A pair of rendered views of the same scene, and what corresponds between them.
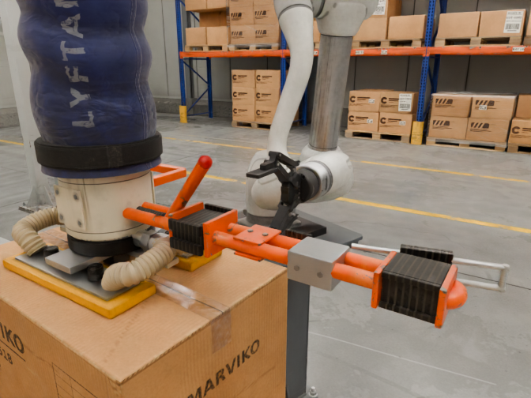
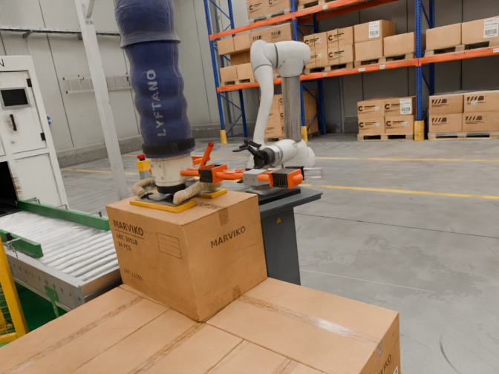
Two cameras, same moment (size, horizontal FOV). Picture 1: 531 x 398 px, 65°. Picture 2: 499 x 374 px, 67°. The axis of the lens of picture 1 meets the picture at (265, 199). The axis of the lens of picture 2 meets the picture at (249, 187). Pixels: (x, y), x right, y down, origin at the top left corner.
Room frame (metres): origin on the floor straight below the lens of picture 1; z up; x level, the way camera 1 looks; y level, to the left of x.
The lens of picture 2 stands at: (-0.77, -0.25, 1.37)
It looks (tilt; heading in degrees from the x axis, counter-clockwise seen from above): 14 degrees down; 9
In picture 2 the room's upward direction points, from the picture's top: 7 degrees counter-clockwise
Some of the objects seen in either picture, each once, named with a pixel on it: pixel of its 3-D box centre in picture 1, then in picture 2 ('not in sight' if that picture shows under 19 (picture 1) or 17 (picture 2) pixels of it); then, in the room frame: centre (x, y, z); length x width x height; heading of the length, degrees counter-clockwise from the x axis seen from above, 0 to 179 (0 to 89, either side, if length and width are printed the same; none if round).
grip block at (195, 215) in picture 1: (204, 227); (213, 173); (0.66, 0.10, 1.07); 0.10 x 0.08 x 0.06; 147
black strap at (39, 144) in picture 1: (103, 145); (169, 145); (0.79, 0.31, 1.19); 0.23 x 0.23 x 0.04
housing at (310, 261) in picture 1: (318, 262); (255, 177); (0.54, -0.08, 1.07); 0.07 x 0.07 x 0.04; 57
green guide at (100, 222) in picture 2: not in sight; (61, 211); (2.00, 1.78, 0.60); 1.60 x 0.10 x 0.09; 58
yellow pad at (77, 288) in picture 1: (73, 268); (160, 199); (0.71, 0.37, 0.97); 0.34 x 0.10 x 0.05; 57
